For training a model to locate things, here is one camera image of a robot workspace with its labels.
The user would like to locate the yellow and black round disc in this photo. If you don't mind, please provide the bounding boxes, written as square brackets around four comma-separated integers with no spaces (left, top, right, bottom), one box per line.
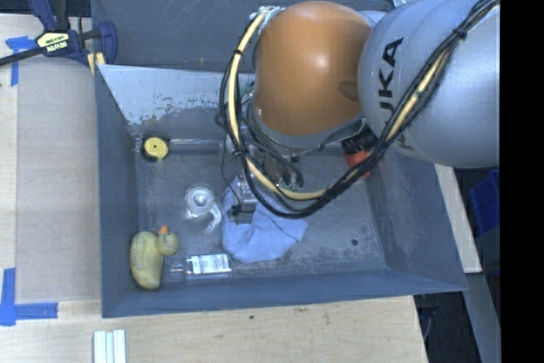
[139,133,173,163]

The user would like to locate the black cylinder on white bracket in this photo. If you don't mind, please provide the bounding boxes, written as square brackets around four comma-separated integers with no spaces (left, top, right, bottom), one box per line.
[341,126,380,158]

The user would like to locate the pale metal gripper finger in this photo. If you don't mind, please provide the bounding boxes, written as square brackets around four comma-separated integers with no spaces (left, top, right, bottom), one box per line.
[228,201,258,225]
[235,171,255,204]

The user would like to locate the light blue cloth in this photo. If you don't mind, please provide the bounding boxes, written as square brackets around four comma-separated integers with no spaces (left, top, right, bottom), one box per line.
[221,176,309,265]

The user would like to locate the yellow rubber duck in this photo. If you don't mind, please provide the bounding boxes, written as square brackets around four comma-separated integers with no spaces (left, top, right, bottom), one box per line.
[128,224,181,292]

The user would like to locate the clear plastic bottle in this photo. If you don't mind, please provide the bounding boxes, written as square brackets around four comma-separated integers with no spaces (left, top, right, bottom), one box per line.
[167,252,235,284]

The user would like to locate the grey metal bin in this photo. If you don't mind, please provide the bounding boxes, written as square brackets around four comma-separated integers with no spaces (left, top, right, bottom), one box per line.
[88,0,469,319]

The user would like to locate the clear glass cup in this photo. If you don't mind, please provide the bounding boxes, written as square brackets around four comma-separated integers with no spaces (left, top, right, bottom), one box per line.
[183,184,223,232]

